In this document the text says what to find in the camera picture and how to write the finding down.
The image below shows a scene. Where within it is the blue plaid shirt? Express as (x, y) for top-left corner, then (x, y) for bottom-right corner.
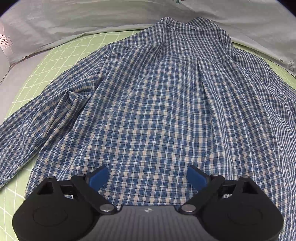
(1, 18), (295, 240)

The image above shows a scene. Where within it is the green grid cutting mat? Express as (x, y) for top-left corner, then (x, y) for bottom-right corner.
(1, 31), (295, 240)

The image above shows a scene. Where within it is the white rounded board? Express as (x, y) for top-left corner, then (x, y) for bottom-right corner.
(0, 48), (10, 82)

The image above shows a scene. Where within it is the carrot print backdrop sheet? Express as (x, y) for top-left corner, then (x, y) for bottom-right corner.
(1, 1), (295, 73)

